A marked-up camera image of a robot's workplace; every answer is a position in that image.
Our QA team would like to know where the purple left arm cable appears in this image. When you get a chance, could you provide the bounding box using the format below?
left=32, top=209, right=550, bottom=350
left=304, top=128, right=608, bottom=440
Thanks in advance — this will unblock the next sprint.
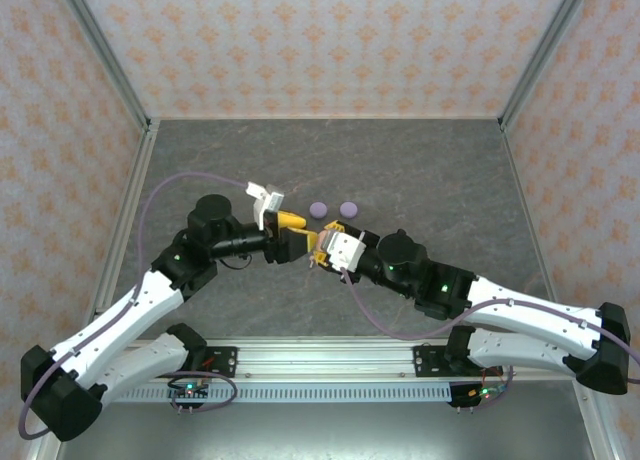
left=17, top=172, right=251, bottom=440

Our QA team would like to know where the black device at left edge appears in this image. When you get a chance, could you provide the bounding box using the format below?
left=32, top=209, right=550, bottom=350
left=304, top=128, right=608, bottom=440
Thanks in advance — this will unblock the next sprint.
left=244, top=181, right=286, bottom=231

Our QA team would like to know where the wide aluminium base rail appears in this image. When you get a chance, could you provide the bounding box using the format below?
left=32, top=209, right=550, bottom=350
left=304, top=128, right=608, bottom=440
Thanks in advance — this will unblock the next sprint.
left=112, top=337, right=576, bottom=384

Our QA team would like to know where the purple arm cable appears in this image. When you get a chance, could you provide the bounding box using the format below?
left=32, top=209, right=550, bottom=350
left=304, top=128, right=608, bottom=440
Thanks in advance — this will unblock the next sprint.
left=17, top=172, right=251, bottom=440
left=341, top=268, right=640, bottom=412

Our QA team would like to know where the aluminium corner post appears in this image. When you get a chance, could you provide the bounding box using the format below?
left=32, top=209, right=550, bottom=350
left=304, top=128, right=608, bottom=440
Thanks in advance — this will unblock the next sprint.
left=52, top=0, right=154, bottom=131
left=498, top=0, right=600, bottom=132

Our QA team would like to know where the aluminium side rail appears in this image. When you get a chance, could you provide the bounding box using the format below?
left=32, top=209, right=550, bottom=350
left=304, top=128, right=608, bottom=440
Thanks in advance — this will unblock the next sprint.
left=92, top=119, right=161, bottom=321
left=499, top=121, right=561, bottom=306

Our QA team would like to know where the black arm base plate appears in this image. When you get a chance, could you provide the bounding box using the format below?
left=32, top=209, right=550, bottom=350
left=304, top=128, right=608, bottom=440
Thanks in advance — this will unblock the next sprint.
left=192, top=346, right=239, bottom=380
left=413, top=344, right=451, bottom=380

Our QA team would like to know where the slotted grey cable duct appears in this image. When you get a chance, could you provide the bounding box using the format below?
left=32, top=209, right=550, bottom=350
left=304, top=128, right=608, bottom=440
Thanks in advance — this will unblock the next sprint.
left=99, top=383, right=454, bottom=405

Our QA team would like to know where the aluminium lower frame bar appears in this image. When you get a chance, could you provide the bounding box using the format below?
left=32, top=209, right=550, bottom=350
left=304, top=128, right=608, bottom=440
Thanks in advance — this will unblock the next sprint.
left=574, top=392, right=621, bottom=460
left=25, top=429, right=62, bottom=460

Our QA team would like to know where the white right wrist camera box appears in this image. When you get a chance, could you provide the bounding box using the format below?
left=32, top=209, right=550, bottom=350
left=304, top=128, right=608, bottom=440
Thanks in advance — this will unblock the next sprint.
left=324, top=232, right=370, bottom=276

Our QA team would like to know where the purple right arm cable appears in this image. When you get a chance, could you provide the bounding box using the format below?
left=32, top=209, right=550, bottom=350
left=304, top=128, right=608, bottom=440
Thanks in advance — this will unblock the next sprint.
left=341, top=268, right=640, bottom=412

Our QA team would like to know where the small circuit board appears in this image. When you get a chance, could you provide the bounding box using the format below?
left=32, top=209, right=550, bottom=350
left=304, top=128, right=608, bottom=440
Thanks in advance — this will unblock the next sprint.
left=167, top=382, right=210, bottom=401
left=469, top=385, right=509, bottom=400

